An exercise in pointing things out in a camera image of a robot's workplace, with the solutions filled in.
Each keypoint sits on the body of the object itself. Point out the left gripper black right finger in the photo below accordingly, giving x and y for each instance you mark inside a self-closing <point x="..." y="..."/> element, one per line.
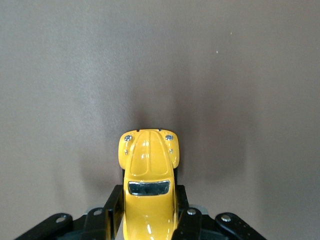
<point x="190" y="225"/>

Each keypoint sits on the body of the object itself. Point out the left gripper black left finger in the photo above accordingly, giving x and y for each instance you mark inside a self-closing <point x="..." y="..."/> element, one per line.
<point x="110" y="220"/>

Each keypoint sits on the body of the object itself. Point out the yellow beetle toy car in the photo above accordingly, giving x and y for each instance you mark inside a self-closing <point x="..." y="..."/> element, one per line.
<point x="147" y="200"/>

